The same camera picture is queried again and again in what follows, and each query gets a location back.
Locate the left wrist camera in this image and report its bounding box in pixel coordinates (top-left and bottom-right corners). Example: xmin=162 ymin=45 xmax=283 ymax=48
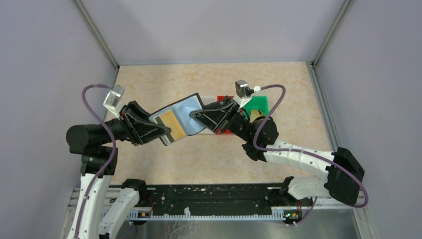
xmin=103 ymin=85 xmax=125 ymax=118

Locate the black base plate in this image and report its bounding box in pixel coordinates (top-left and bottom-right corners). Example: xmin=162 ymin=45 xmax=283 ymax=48
xmin=117 ymin=183 xmax=313 ymax=217

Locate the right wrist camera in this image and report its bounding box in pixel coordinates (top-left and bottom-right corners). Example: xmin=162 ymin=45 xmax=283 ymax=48
xmin=233 ymin=80 xmax=261 ymax=109

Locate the green plastic bin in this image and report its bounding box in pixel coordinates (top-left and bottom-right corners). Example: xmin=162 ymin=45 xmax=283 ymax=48
xmin=243 ymin=96 xmax=269 ymax=119

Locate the gold card in green bin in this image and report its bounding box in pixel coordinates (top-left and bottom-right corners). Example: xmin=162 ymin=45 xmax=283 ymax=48
xmin=249 ymin=110 xmax=264 ymax=122

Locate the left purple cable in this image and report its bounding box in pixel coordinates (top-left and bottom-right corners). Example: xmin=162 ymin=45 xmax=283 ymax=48
xmin=73 ymin=84 xmax=118 ymax=239

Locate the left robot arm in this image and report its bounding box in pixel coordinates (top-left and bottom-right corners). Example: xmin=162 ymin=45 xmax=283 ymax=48
xmin=66 ymin=101 xmax=171 ymax=239

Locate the aluminium frame rail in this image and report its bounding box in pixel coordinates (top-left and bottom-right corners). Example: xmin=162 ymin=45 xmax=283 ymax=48
xmin=67 ymin=186 xmax=367 ymax=222

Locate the black leather card holder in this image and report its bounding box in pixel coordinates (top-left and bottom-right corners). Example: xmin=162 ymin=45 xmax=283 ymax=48
xmin=148 ymin=93 xmax=211 ymax=146

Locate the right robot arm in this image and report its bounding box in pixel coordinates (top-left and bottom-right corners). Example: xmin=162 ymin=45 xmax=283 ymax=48
xmin=190 ymin=96 xmax=369 ymax=208

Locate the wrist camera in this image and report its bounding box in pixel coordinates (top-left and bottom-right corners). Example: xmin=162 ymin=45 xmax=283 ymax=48
xmin=103 ymin=85 xmax=125 ymax=118
xmin=233 ymin=80 xmax=261 ymax=109

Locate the gold card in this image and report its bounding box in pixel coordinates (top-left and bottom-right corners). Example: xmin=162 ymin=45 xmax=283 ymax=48
xmin=249 ymin=110 xmax=264 ymax=122
xmin=154 ymin=110 xmax=187 ymax=144

